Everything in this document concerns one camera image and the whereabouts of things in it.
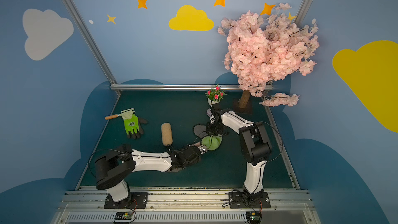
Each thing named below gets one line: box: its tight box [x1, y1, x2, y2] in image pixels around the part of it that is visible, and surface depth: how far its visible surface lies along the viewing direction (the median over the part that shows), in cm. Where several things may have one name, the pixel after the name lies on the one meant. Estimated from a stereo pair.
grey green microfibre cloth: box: [193, 124, 223, 151], surface depth 95 cm
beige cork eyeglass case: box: [161, 122, 173, 146], surface depth 98 cm
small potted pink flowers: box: [204, 83, 229, 107], surface depth 107 cm
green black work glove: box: [123, 114, 148, 140], surface depth 103 cm
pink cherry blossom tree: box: [217, 3, 320, 107], surface depth 72 cm
